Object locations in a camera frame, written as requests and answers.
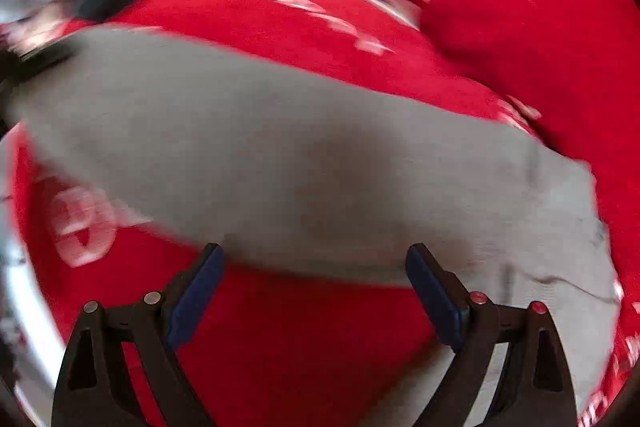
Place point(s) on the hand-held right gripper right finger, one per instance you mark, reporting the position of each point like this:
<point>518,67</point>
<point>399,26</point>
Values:
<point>432,297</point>

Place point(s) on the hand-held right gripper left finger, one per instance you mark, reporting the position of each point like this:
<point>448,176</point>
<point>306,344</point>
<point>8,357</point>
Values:
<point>197,297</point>

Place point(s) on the grey small garment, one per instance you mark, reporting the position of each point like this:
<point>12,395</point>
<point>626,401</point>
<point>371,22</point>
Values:
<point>300,157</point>

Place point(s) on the red printed blanket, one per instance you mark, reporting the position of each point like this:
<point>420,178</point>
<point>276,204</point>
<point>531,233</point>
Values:
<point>300,357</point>

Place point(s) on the red printed pillow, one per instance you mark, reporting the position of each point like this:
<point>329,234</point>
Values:
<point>525,7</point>

